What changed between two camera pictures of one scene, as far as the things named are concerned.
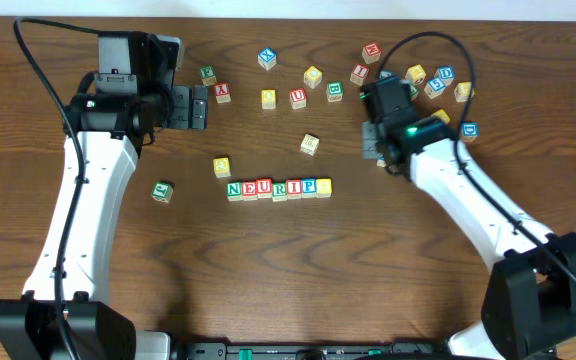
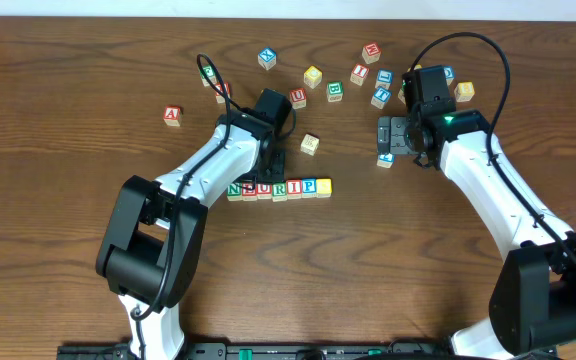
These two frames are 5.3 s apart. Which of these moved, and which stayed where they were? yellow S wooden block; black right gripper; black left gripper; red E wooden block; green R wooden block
Moved: black left gripper; black right gripper
Stayed: green R wooden block; red E wooden block; yellow S wooden block
